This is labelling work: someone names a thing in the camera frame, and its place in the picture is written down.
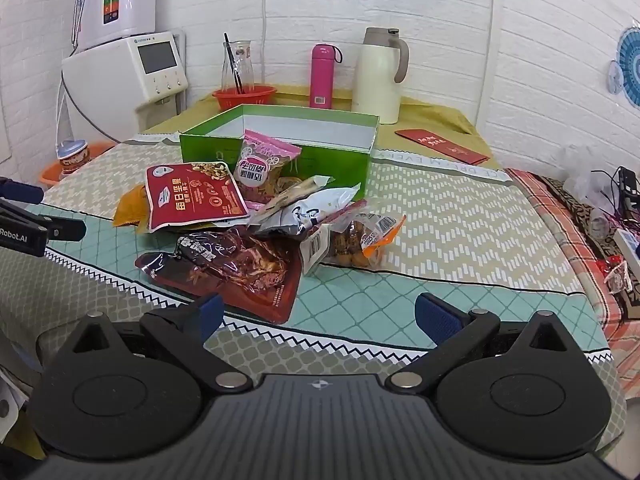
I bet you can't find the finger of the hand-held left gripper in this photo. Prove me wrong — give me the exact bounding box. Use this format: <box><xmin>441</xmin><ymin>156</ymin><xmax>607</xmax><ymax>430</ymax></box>
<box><xmin>0</xmin><ymin>200</ymin><xmax>87</xmax><ymax>242</ymax></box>
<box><xmin>0</xmin><ymin>177</ymin><xmax>46</xmax><ymax>202</ymax></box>

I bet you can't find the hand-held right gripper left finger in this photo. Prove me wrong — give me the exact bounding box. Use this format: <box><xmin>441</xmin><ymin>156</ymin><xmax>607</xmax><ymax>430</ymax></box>
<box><xmin>67</xmin><ymin>294</ymin><xmax>253</xmax><ymax>392</ymax></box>

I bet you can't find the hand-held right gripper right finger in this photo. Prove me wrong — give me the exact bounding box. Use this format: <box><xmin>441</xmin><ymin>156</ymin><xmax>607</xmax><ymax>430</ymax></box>
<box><xmin>387</xmin><ymin>292</ymin><xmax>573</xmax><ymax>392</ymax></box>

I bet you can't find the large dark red meat packet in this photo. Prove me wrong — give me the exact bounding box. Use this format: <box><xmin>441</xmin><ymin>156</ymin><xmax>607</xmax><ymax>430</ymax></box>
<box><xmin>135</xmin><ymin>227</ymin><xmax>301</xmax><ymax>325</ymax></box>

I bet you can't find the small dark maroon snack packet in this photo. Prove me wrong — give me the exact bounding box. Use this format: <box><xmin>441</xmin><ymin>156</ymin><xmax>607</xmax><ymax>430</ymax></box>
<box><xmin>174</xmin><ymin>232</ymin><xmax>241</xmax><ymax>273</ymax></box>

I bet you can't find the orange snack packet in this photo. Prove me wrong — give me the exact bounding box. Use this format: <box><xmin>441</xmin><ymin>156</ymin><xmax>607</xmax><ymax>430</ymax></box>
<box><xmin>112</xmin><ymin>184</ymin><xmax>151</xmax><ymax>231</ymax></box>

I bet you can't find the clear bag of brown snacks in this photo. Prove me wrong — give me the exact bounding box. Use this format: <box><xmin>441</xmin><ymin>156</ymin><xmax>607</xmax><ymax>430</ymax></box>
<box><xmin>325</xmin><ymin>199</ymin><xmax>407</xmax><ymax>270</ymax></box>

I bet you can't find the red nut packet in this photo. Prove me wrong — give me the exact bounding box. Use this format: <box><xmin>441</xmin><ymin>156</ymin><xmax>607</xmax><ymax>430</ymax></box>
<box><xmin>146</xmin><ymin>161</ymin><xmax>249</xmax><ymax>233</ymax></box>

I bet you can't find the white barcode label packet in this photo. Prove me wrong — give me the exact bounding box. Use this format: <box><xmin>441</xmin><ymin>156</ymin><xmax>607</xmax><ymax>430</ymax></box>
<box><xmin>299</xmin><ymin>222</ymin><xmax>333</xmax><ymax>277</ymax></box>

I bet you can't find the white foil snack packet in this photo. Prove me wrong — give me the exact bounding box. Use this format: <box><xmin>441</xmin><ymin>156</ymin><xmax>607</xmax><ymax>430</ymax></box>
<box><xmin>248</xmin><ymin>186</ymin><xmax>361</xmax><ymax>238</ymax></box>

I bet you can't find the beige snack packet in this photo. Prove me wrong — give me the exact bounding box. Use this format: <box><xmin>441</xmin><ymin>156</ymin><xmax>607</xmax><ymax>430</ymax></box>
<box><xmin>265</xmin><ymin>175</ymin><xmax>335</xmax><ymax>211</ymax></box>

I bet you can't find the pink snack packet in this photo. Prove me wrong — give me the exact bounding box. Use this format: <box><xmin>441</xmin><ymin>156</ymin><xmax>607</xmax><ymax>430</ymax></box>
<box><xmin>234</xmin><ymin>130</ymin><xmax>302</xmax><ymax>206</ymax></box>

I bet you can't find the green cardboard box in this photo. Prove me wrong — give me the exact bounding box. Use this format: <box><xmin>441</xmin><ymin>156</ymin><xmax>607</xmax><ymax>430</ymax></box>
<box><xmin>179</xmin><ymin>104</ymin><xmax>381</xmax><ymax>203</ymax></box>

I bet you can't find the orange plastic basin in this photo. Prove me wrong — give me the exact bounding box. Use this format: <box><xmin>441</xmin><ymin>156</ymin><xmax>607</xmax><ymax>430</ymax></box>
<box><xmin>40</xmin><ymin>141</ymin><xmax>118</xmax><ymax>187</ymax></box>

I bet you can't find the printed paper cup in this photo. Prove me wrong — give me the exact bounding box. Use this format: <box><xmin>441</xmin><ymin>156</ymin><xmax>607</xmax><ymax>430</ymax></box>
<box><xmin>56</xmin><ymin>140</ymin><xmax>91</xmax><ymax>177</ymax></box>

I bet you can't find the white dispenser with screen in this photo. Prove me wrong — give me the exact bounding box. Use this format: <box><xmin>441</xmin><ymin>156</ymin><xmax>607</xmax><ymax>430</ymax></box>
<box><xmin>61</xmin><ymin>30</ymin><xmax>190</xmax><ymax>146</ymax></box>

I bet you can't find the plaid blanket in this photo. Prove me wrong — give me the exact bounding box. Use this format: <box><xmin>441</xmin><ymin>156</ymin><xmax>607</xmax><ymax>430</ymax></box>
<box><xmin>505</xmin><ymin>167</ymin><xmax>640</xmax><ymax>396</ymax></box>

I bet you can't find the red envelope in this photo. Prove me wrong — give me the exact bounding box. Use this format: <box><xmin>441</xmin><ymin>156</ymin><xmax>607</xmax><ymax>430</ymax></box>
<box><xmin>395</xmin><ymin>129</ymin><xmax>491</xmax><ymax>165</ymax></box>

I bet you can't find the yellow tablecloth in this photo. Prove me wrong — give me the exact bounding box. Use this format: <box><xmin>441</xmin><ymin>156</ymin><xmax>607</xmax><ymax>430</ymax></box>
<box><xmin>145</xmin><ymin>87</ymin><xmax>503</xmax><ymax>171</ymax></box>

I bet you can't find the white power strip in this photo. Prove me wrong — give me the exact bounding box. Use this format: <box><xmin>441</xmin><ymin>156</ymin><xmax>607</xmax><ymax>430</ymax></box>
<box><xmin>614</xmin><ymin>227</ymin><xmax>640</xmax><ymax>267</ymax></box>

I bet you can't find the clear plastic bag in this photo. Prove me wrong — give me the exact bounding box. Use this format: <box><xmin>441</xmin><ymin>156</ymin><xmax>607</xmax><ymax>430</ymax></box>
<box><xmin>567</xmin><ymin>147</ymin><xmax>621</xmax><ymax>201</ymax></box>

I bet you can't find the white water purifier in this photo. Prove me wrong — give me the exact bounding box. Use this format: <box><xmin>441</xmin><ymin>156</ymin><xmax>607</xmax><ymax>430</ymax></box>
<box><xmin>72</xmin><ymin>0</ymin><xmax>158</xmax><ymax>53</ymax></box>

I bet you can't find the red plastic basket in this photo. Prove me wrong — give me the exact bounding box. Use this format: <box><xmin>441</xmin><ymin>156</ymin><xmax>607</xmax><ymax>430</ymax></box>
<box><xmin>212</xmin><ymin>85</ymin><xmax>277</xmax><ymax>111</ymax></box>

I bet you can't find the black power strip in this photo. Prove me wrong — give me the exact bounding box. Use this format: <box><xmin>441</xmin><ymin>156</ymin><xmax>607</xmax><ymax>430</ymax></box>
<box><xmin>619</xmin><ymin>167</ymin><xmax>639</xmax><ymax>221</ymax></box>

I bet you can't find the black chopstick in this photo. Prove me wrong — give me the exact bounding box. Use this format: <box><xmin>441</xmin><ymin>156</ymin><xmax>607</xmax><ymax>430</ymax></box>
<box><xmin>223</xmin><ymin>33</ymin><xmax>246</xmax><ymax>95</ymax></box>

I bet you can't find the glass carafe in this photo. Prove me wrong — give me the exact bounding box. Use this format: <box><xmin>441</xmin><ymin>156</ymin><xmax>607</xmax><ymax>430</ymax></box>
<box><xmin>221</xmin><ymin>40</ymin><xmax>257</xmax><ymax>95</ymax></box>

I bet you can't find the cream thermos jug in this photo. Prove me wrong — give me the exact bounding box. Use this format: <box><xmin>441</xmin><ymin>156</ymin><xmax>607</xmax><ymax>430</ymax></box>
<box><xmin>351</xmin><ymin>27</ymin><xmax>410</xmax><ymax>125</ymax></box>

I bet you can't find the pink thermos bottle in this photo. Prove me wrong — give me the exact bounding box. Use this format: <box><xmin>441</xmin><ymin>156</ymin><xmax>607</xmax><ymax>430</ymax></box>
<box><xmin>309</xmin><ymin>43</ymin><xmax>343</xmax><ymax>110</ymax></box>

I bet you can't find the small blue paper fan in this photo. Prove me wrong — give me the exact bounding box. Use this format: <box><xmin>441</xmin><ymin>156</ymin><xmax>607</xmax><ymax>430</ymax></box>
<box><xmin>607</xmin><ymin>60</ymin><xmax>626</xmax><ymax>94</ymax></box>

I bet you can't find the large blue paper fan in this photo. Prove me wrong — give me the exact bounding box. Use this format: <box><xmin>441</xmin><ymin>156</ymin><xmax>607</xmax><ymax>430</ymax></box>
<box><xmin>616</xmin><ymin>20</ymin><xmax>640</xmax><ymax>92</ymax></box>

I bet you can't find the silver flexible hose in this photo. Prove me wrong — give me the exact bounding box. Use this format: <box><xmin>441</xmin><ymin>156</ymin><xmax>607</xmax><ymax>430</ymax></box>
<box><xmin>71</xmin><ymin>0</ymin><xmax>90</xmax><ymax>47</ymax></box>

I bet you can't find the white wall cable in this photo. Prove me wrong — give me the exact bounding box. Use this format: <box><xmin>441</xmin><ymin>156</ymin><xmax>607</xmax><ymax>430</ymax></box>
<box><xmin>474</xmin><ymin>0</ymin><xmax>498</xmax><ymax>128</ymax></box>
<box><xmin>259</xmin><ymin>0</ymin><xmax>272</xmax><ymax>87</ymax></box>

